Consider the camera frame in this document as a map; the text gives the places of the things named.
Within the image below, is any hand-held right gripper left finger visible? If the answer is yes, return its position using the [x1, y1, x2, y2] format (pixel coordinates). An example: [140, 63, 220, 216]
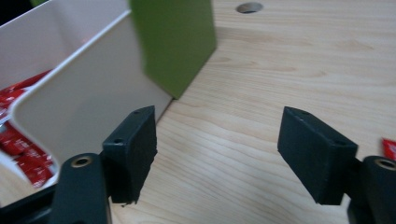
[102, 105, 159, 205]

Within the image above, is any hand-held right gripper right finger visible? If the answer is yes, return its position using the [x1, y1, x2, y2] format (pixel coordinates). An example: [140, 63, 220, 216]
[276, 105, 360, 206]

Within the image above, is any single red snack packet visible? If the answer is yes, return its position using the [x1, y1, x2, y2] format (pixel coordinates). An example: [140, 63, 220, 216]
[380, 137, 396, 161]

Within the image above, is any white plastic drawer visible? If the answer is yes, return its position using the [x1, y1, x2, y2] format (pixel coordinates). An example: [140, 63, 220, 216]
[0, 0, 174, 191]

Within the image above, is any pile of red packets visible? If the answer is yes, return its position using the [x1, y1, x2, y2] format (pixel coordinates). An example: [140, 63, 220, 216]
[0, 69, 58, 189]

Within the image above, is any green drawer case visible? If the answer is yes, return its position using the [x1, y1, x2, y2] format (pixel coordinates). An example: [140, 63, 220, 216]
[29, 0, 219, 100]

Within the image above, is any grey table cable grommet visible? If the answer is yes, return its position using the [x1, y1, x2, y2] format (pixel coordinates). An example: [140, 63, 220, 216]
[234, 1, 265, 15]

